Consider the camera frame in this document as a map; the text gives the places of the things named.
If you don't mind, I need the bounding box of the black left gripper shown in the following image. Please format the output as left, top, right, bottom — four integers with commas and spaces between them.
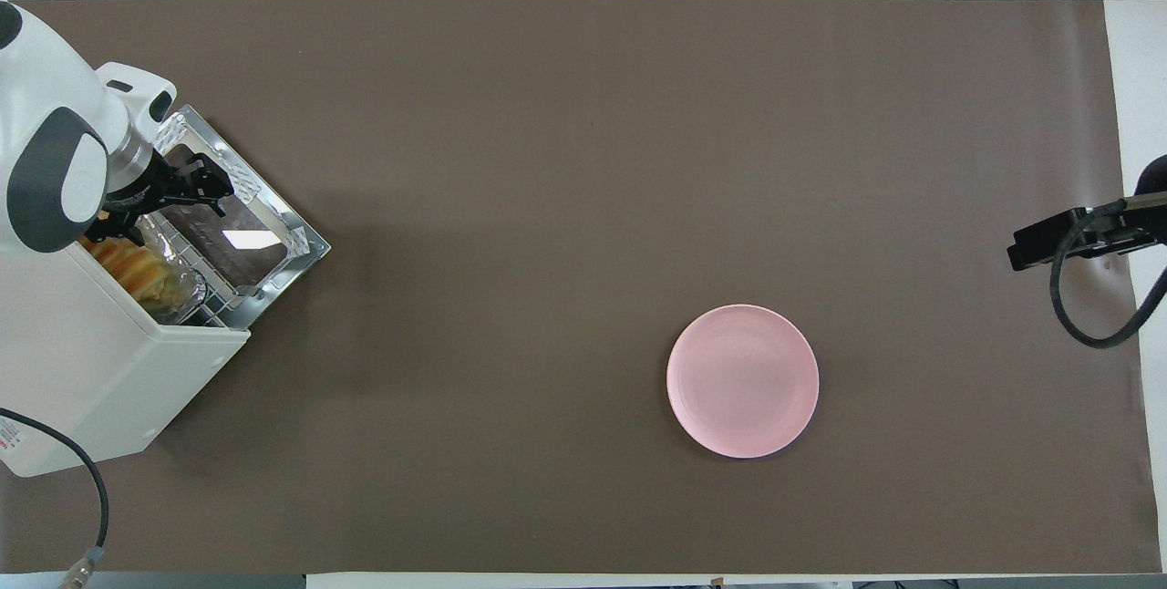
84, 151, 234, 248

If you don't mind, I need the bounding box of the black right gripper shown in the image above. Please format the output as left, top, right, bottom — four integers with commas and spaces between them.
1007, 192, 1167, 273

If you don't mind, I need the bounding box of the aluminium foil tray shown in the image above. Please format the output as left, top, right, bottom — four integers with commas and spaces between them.
77, 211, 222, 327

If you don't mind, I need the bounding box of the glass oven door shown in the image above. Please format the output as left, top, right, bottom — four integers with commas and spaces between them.
150, 104, 331, 332

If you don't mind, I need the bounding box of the white toaster oven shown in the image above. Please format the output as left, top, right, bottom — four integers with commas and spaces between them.
0, 233, 252, 479

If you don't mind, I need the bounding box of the pink round plate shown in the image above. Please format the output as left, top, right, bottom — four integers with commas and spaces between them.
666, 304, 820, 460

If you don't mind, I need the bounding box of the brown table mat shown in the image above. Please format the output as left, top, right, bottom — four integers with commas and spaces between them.
0, 0, 1163, 576

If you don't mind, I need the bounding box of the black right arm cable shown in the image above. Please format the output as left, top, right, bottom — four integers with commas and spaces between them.
1048, 192, 1167, 350

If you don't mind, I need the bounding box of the metal wire oven rack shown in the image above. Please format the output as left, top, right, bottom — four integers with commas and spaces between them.
146, 206, 267, 331

